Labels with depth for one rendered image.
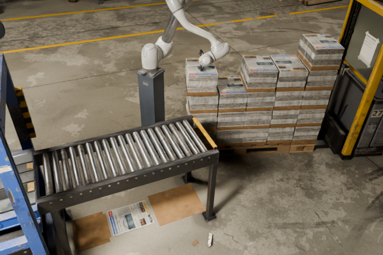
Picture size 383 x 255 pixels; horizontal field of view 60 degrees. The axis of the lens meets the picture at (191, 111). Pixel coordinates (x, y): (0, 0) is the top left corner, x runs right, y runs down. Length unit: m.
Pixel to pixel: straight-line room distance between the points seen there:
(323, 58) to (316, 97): 0.44
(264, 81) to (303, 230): 1.42
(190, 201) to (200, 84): 1.14
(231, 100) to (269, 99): 0.40
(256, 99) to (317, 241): 1.41
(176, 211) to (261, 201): 0.84
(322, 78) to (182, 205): 1.85
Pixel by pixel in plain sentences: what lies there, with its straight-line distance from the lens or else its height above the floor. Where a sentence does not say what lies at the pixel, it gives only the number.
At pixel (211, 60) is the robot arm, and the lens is 2.86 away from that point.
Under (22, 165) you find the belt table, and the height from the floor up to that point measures 0.80.
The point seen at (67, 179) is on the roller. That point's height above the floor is 0.80.
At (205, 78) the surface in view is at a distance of 3.16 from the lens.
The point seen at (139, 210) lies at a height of 0.01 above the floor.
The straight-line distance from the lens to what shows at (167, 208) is 3.30.
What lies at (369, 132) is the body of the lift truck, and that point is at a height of 0.37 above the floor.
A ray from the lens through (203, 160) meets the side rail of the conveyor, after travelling 2.64.
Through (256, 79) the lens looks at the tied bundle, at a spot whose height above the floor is 0.98.
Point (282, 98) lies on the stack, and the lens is 3.53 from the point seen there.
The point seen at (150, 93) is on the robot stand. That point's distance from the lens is 3.34.
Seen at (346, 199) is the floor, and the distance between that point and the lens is 3.75.
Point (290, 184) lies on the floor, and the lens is 3.68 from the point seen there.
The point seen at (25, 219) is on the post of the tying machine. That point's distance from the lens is 2.28.
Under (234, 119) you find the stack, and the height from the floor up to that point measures 0.52.
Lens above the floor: 2.57
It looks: 35 degrees down
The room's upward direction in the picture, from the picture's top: 2 degrees clockwise
